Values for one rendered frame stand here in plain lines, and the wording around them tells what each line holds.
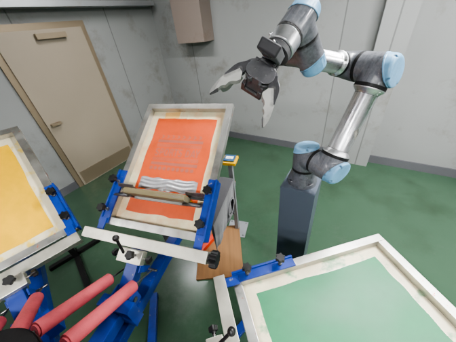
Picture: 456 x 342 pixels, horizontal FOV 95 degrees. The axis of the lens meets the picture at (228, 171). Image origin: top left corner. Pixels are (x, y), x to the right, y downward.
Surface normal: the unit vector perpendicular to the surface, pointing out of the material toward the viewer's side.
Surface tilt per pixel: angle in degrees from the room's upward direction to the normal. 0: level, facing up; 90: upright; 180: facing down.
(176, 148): 32
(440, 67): 90
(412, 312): 0
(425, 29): 90
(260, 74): 47
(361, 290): 0
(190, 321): 0
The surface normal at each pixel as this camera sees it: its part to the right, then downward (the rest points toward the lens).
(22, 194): 0.28, -0.50
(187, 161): -0.23, -0.38
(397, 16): -0.52, 0.54
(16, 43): 0.85, 0.23
